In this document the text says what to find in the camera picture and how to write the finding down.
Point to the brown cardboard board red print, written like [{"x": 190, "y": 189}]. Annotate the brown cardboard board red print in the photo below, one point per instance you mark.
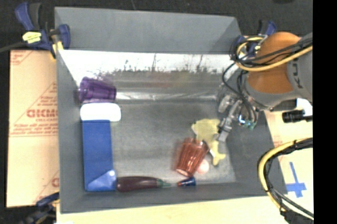
[{"x": 31, "y": 117}]

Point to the pink ball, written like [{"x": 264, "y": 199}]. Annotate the pink ball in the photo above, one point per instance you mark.
[{"x": 204, "y": 168}]

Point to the grey metal bin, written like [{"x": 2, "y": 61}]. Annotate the grey metal bin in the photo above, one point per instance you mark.
[{"x": 158, "y": 122}]

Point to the yellow toy fish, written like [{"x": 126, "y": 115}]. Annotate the yellow toy fish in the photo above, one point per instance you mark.
[{"x": 206, "y": 128}]

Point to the purple toy eggplant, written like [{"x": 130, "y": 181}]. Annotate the purple toy eggplant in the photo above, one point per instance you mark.
[{"x": 137, "y": 183}]

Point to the purple cup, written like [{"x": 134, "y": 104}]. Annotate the purple cup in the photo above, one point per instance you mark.
[{"x": 96, "y": 89}]

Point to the small blue and red cone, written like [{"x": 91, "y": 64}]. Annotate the small blue and red cone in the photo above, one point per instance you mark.
[{"x": 187, "y": 182}]

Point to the clear red ribbed cup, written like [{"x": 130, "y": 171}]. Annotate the clear red ribbed cup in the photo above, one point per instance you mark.
[{"x": 190, "y": 157}]

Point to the blue and white box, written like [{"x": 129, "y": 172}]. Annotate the blue and white box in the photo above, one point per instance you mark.
[{"x": 97, "y": 149}]

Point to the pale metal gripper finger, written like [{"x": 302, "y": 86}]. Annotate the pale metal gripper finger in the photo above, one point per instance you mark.
[{"x": 222, "y": 136}]

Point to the black cylinder on white bracket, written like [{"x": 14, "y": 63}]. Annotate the black cylinder on white bracket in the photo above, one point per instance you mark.
[{"x": 292, "y": 116}]

